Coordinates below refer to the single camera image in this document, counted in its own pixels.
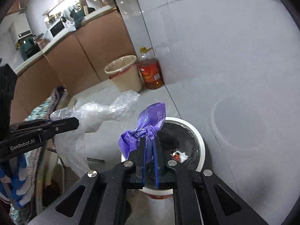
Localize white small trash bin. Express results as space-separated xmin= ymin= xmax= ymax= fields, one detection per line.
xmin=120 ymin=116 xmax=206 ymax=200

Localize purple plastic bag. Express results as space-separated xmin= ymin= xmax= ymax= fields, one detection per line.
xmin=118 ymin=102 xmax=166 ymax=163

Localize brown kitchen cabinets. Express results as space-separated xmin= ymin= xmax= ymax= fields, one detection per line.
xmin=10 ymin=6 xmax=135 ymax=123

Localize white water heater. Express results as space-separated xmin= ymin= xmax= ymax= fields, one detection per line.
xmin=9 ymin=13 xmax=32 ymax=44

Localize clear plastic bag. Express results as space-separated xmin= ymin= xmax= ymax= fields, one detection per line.
xmin=50 ymin=90 xmax=140 ymax=177

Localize blue white gloved left hand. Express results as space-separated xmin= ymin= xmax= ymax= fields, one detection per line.
xmin=1 ymin=154 xmax=33 ymax=209

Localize zigzag patterned table cloth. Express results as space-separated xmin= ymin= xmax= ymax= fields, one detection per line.
xmin=9 ymin=85 xmax=68 ymax=224

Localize dark green kettle appliance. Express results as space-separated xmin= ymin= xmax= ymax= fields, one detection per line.
xmin=18 ymin=36 xmax=41 ymax=61

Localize white microwave oven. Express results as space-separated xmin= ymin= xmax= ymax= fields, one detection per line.
xmin=44 ymin=20 xmax=67 ymax=40

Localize cooking oil bottle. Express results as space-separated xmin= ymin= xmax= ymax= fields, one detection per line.
xmin=138 ymin=47 xmax=164 ymax=89

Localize beige waste bin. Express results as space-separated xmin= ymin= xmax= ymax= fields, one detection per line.
xmin=104 ymin=55 xmax=143 ymax=92

